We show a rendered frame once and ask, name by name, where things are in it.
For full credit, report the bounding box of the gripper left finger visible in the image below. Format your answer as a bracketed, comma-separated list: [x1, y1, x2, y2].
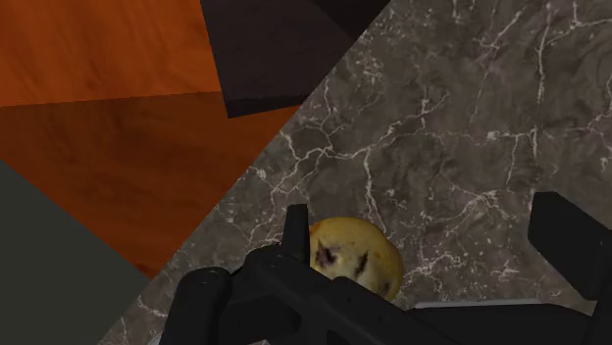
[159, 203, 450, 345]

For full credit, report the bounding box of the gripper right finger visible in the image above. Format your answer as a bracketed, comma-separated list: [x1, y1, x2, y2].
[527, 190, 612, 345]

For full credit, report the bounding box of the yellow blueberry muffin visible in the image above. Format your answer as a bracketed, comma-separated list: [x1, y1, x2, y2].
[309, 216, 405, 303]

